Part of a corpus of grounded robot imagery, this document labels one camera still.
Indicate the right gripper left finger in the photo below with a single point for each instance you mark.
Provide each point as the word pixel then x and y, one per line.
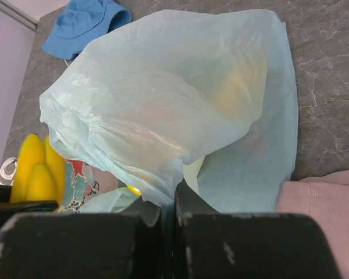
pixel 128 244

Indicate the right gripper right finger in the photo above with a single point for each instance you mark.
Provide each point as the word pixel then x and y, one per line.
pixel 208 244

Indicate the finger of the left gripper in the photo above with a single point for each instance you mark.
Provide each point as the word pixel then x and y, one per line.
pixel 8 208

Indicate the yellow banana bunch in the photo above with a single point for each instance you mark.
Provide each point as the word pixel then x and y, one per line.
pixel 40 174

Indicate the light blue plastic bag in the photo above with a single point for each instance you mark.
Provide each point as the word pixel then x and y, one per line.
pixel 172 87

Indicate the round fruit plate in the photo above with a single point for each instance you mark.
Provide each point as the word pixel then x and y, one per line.
pixel 79 185

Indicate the pink folded cloth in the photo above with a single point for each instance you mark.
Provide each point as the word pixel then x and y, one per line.
pixel 326 200

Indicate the blue bucket hat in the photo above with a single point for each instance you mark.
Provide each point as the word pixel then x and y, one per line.
pixel 82 22

